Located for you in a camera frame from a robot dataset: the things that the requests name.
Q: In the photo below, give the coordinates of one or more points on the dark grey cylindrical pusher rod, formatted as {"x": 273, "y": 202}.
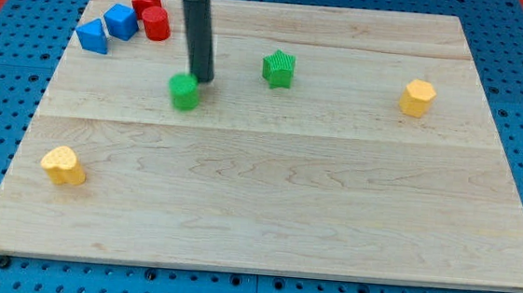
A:
{"x": 199, "y": 38}

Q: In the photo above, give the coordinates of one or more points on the green cylinder block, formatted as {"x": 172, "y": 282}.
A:
{"x": 184, "y": 91}

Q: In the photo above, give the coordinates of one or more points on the green star block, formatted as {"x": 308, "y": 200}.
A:
{"x": 278, "y": 69}

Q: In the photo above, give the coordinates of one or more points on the red cylinder block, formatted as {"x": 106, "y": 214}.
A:
{"x": 156, "y": 23}

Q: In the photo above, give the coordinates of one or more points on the blue cube block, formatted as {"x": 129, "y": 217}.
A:
{"x": 121, "y": 22}

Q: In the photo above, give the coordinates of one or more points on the blue triangle block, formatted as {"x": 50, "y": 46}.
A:
{"x": 92, "y": 36}

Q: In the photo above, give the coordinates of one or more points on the light wooden board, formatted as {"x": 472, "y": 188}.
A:
{"x": 326, "y": 180}

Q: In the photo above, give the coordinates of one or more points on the yellow heart block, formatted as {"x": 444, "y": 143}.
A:
{"x": 63, "y": 166}

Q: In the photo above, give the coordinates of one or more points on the yellow hexagon block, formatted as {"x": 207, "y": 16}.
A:
{"x": 417, "y": 98}

